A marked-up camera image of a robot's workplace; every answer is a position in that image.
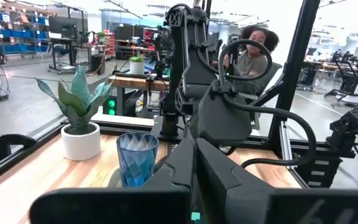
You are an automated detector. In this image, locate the shelf with blue bins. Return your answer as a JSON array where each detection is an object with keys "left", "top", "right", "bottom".
[{"left": 0, "top": 2, "right": 52, "bottom": 60}]

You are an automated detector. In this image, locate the black computer monitor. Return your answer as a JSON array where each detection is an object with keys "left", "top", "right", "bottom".
[{"left": 48, "top": 16, "right": 89, "bottom": 40}]

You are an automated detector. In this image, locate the black curved handle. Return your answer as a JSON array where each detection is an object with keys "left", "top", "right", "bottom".
[{"left": 0, "top": 133, "right": 39, "bottom": 163}]

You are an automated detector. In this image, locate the black slotted corner bracket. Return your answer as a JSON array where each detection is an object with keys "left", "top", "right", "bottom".
[{"left": 293, "top": 151, "right": 344, "bottom": 190}]

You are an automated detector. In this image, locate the black frame post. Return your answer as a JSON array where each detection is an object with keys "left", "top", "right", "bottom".
[{"left": 249, "top": 0, "right": 322, "bottom": 147}]

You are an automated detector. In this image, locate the black table edge rail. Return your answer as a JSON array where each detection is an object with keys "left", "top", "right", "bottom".
[{"left": 0, "top": 123, "right": 70, "bottom": 189}]

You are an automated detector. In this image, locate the black office chair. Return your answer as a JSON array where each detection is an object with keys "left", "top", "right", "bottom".
[{"left": 244, "top": 61, "right": 285, "bottom": 105}]

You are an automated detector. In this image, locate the blue faceted plastic cup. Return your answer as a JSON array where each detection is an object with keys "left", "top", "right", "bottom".
[{"left": 116, "top": 132, "right": 160, "bottom": 189}]

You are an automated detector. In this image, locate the snake plant in white pot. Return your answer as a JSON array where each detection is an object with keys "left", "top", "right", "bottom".
[{"left": 35, "top": 64, "right": 115, "bottom": 162}]

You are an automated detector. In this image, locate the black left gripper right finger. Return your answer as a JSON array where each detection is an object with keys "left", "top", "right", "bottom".
[{"left": 196, "top": 138, "right": 358, "bottom": 224}]

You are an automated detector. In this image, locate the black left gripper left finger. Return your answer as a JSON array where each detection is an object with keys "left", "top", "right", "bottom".
[{"left": 29, "top": 136, "right": 196, "bottom": 224}]

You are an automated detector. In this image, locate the small plant in white pot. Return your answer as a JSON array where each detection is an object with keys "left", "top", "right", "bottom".
[{"left": 129, "top": 55, "right": 146, "bottom": 76}]

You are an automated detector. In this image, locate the black box with green lights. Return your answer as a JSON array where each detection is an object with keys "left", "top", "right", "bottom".
[{"left": 102, "top": 95, "right": 120, "bottom": 116}]

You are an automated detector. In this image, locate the wooden background table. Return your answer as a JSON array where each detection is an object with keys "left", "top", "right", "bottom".
[{"left": 108, "top": 74, "right": 171, "bottom": 93}]

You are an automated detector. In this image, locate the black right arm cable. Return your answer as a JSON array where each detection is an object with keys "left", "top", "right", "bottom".
[{"left": 217, "top": 39, "right": 318, "bottom": 169}]

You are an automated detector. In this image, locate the person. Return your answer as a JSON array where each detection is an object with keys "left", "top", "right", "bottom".
[{"left": 211, "top": 24, "right": 281, "bottom": 98}]

